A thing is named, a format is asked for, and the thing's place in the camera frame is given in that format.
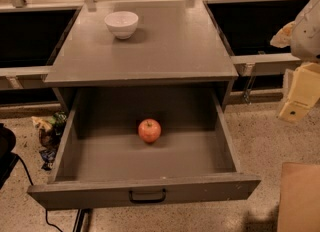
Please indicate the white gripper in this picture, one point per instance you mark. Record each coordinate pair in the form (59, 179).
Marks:
(306, 37)

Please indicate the red apple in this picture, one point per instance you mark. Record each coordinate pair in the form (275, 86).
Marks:
(149, 130)

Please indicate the grey counter cabinet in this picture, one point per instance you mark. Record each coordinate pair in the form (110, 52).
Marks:
(175, 42)

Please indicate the open grey drawer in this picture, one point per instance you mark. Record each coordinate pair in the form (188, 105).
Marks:
(101, 156)

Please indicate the cardboard box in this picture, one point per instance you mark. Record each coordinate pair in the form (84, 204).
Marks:
(299, 206)

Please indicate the white ceramic bowl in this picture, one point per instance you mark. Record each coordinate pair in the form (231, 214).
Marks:
(122, 24)

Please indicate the pile of snack bags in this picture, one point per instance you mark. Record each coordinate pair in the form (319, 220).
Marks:
(50, 132)

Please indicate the black device at left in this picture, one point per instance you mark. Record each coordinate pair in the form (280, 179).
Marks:
(8, 159)

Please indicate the metal bracket under shelf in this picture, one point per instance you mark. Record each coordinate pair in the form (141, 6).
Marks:
(249, 72)

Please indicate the black drawer handle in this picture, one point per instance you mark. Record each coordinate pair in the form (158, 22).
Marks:
(147, 197)

